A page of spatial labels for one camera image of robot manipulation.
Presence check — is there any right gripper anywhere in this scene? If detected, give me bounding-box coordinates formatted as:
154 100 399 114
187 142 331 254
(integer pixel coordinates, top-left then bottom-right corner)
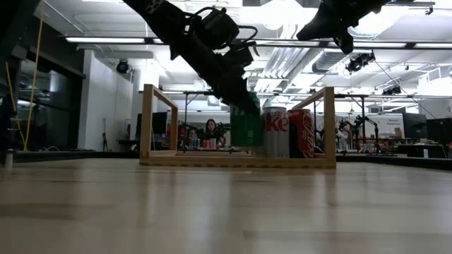
296 0 391 56

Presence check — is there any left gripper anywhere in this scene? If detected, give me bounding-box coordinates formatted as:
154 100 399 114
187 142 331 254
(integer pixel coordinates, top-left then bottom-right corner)
171 33 261 114

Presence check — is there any green Sprite can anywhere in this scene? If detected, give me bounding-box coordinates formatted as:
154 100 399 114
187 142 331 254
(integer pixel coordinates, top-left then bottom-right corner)
230 92 265 148

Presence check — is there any silver Diet Coke can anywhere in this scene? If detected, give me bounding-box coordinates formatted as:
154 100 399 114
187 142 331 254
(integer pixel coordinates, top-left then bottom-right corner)
260 107 291 159

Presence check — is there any red Coca-Cola can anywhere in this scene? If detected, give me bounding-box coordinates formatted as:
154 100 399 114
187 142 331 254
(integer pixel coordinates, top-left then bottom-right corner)
287 108 316 159

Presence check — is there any wooden slatted shelf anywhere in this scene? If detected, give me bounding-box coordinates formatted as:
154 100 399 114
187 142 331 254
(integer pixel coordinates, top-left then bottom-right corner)
139 83 337 169

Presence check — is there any person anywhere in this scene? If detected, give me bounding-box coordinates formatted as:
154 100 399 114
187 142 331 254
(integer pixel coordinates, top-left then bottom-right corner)
203 118 223 145

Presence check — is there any black ceiling spotlight cluster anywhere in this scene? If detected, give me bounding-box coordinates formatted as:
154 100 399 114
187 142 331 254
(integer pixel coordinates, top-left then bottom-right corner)
345 51 376 74

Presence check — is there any black monitor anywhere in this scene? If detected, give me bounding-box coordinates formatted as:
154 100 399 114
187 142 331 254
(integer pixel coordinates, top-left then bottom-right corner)
402 111 428 140
426 117 452 145
136 111 167 142

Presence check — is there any white sign board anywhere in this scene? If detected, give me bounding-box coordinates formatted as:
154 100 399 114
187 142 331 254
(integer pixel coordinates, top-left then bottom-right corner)
364 114 404 138

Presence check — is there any silver ventilation duct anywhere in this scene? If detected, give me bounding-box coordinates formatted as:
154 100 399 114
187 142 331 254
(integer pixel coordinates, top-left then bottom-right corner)
312 49 375 73

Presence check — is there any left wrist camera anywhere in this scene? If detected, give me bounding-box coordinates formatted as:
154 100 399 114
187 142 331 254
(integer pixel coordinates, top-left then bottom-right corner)
201 7 242 49

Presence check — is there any yellow power cable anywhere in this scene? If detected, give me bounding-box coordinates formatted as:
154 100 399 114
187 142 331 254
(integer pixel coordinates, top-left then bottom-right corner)
5 6 47 152

